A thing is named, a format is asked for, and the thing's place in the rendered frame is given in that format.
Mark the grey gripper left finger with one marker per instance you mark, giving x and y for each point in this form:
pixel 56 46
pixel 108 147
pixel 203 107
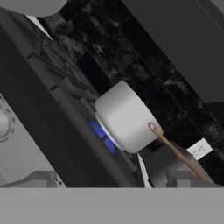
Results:
pixel 42 179

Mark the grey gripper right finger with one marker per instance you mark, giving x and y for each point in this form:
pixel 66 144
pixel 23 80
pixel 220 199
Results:
pixel 182 179

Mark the dark grey stove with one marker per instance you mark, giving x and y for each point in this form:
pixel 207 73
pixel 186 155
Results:
pixel 43 116

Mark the grey round stove knob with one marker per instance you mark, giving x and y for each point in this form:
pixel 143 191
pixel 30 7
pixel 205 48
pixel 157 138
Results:
pixel 4 125

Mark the blue burner flame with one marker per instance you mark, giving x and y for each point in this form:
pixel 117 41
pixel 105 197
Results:
pixel 99 131

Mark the dark grey range hood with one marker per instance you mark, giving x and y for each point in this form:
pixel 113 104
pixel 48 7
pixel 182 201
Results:
pixel 186 38

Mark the pale grey round object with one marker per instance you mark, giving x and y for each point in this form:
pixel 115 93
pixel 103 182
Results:
pixel 35 6

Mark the white wall outlet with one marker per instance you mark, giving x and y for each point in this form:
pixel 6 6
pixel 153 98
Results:
pixel 200 149

